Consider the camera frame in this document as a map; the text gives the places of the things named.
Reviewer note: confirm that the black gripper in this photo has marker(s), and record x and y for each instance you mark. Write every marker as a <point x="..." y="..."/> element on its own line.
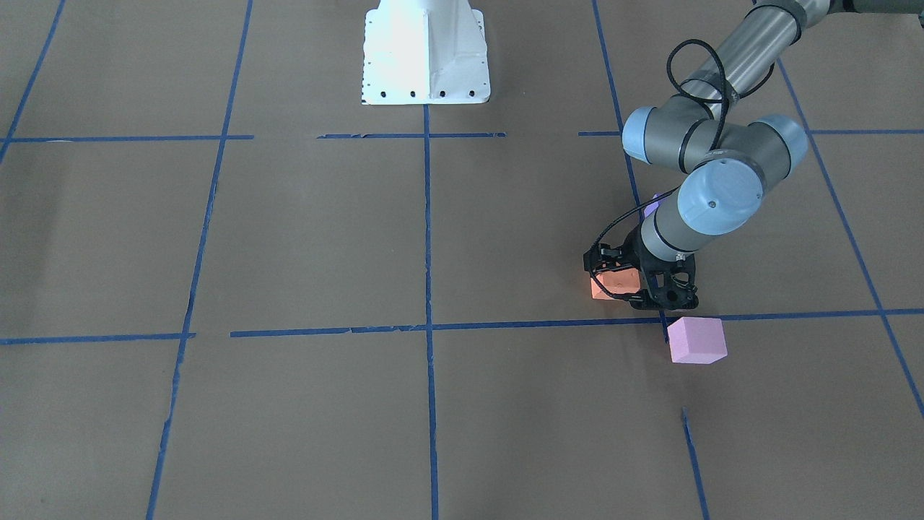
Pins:
<point x="634" y="254"/>

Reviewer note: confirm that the orange foam cube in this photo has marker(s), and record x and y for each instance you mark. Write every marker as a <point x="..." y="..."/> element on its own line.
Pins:
<point x="621" y="282"/>

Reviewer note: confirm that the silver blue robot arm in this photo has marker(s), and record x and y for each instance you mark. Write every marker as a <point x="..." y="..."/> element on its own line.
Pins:
<point x="728" y="169"/>

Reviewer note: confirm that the pink foam cube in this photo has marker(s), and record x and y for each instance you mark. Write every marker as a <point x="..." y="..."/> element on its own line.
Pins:
<point x="697" y="340"/>

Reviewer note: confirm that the purple foam cube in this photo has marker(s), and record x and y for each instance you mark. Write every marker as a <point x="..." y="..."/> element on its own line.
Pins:
<point x="652" y="206"/>

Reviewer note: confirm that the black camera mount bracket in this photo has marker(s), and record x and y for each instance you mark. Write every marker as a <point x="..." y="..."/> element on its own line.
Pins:
<point x="603" y="258"/>

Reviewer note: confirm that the white pedestal column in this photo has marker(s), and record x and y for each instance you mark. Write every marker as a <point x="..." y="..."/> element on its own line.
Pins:
<point x="425" y="53"/>

